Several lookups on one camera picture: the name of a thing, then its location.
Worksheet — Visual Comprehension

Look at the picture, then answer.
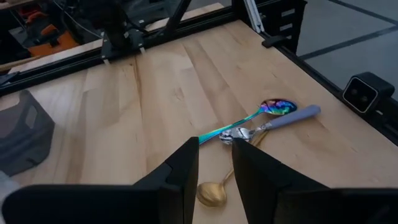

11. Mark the black table-level camera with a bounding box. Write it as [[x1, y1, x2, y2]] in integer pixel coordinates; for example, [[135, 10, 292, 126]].
[[341, 72, 396, 114]]

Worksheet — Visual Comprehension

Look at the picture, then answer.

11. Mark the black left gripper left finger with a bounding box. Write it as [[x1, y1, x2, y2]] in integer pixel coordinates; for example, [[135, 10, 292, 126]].
[[133, 136, 200, 224]]

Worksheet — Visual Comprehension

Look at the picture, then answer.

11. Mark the black frame strut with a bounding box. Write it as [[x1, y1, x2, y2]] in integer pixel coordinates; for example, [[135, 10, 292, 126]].
[[164, 0, 193, 35]]

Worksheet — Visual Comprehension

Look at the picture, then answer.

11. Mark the wooden spoon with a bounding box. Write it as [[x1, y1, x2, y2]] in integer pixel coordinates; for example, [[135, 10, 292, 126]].
[[196, 131, 269, 208]]

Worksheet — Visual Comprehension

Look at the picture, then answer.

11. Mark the orange equipment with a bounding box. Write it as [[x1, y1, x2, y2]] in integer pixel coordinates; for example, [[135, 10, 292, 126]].
[[26, 12, 81, 57]]

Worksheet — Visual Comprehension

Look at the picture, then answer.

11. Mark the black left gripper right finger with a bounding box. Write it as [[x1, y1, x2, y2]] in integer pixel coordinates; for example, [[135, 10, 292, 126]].
[[231, 138, 330, 224]]

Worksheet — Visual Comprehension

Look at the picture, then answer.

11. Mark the grey plastic bin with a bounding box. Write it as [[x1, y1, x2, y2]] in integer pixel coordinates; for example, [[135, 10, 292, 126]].
[[0, 90, 56, 177]]

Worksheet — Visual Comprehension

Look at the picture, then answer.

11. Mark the lavender-handled silver spoon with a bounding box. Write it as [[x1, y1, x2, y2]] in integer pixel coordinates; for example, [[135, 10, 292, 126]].
[[220, 105, 322, 146]]

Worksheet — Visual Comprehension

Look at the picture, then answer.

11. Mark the black clamp bracket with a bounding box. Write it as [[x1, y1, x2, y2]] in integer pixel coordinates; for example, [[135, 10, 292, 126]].
[[262, 34, 289, 49]]

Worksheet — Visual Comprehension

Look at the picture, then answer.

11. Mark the black cabinet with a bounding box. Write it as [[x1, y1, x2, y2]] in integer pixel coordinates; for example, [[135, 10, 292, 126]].
[[267, 0, 308, 54]]

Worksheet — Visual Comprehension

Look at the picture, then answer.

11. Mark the white aluminium frame post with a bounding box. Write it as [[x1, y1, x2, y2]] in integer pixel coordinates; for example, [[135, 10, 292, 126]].
[[244, 0, 265, 34]]

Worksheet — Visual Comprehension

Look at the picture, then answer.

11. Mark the rainbow iridescent spoon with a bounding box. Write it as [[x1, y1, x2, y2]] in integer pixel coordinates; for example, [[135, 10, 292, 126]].
[[198, 98, 298, 146]]

